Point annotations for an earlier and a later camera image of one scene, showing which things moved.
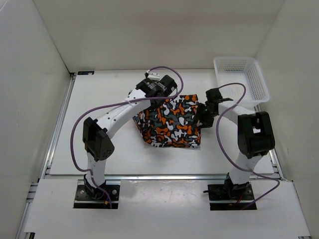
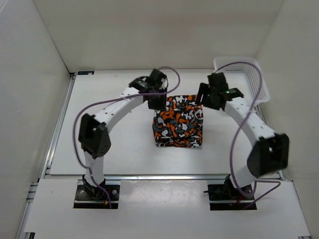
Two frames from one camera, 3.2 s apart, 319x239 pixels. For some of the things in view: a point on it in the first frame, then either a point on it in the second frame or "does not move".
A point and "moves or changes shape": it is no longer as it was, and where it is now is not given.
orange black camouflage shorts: x=172 y=123 moves or changes shape
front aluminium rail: x=129 y=177 does not move
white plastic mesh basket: x=245 y=70 does not move
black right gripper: x=207 y=123 → x=203 y=88
